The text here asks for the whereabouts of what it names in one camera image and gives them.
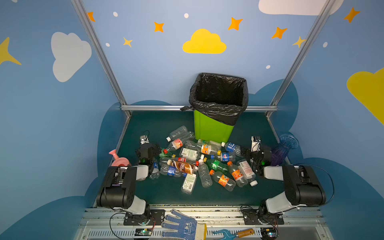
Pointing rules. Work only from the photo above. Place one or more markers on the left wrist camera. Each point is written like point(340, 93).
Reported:
point(144, 139)

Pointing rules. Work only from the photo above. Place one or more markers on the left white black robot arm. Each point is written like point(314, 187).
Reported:
point(117, 191)

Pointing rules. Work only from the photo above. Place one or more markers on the tall clear empty bottle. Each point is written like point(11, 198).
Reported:
point(204, 173)

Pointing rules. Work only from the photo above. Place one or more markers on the green sprite bottle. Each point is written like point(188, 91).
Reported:
point(216, 165)

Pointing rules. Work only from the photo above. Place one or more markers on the crushed orange label bottle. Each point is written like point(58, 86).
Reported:
point(204, 148)

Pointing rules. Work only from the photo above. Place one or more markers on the teal fork wooden handle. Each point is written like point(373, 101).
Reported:
point(227, 235)

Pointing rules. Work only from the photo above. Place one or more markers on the clear bottle red label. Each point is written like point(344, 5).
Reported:
point(179, 142)

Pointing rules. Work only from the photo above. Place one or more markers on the small pepsi bottle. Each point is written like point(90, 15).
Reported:
point(155, 171)

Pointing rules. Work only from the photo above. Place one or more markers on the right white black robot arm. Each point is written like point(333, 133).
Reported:
point(302, 188)

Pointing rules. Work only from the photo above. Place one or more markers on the orange fanta bottle upper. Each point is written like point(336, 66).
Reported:
point(237, 174)

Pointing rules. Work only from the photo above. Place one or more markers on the crushed green bottle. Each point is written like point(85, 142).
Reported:
point(166, 154)

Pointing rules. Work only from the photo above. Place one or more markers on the black bin liner bag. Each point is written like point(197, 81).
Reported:
point(221, 97)

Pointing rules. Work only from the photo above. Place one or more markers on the pepsi bottle yellow cap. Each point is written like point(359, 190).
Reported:
point(224, 157)

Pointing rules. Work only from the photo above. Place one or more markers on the pink toy watering can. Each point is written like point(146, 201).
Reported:
point(119, 161)

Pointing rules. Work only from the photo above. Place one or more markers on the pink label square bottle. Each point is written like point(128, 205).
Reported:
point(246, 169)

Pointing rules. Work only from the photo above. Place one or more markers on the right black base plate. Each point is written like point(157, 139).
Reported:
point(253, 216)

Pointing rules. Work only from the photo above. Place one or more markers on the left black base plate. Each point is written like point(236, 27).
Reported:
point(149, 218)

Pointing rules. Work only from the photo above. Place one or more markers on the purple ribbed plastic vase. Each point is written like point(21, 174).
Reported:
point(280, 152)

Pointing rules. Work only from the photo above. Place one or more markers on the blue label water bottle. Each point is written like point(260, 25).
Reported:
point(238, 150)

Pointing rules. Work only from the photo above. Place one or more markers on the green plastic trash bin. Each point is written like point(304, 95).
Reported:
point(209, 129)

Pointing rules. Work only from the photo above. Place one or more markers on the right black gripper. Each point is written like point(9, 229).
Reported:
point(256, 156)

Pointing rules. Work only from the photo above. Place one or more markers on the red coca cola bottle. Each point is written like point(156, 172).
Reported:
point(164, 161)

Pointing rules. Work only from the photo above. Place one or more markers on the square bottle white label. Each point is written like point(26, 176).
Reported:
point(189, 184)

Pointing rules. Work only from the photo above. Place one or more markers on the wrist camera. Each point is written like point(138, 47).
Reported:
point(256, 142)
point(144, 139)

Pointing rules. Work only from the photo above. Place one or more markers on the orange fanta bottle lower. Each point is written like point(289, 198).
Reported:
point(223, 180)

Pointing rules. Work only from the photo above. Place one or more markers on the brown label drink bottle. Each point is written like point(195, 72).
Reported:
point(183, 166)

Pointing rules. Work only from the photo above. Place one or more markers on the clear bottle white cap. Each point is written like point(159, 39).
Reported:
point(177, 133)

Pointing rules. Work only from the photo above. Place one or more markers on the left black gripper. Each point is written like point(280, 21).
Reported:
point(151, 153)

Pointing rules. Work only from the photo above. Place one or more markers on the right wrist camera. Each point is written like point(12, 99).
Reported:
point(256, 142)

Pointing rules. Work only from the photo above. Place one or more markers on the blue dotted work glove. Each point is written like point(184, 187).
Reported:
point(182, 227)

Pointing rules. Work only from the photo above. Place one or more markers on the orange fanta bottle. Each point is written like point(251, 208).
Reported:
point(223, 180)
point(237, 174)

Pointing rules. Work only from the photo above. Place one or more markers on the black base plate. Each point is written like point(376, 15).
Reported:
point(149, 218)
point(253, 216)

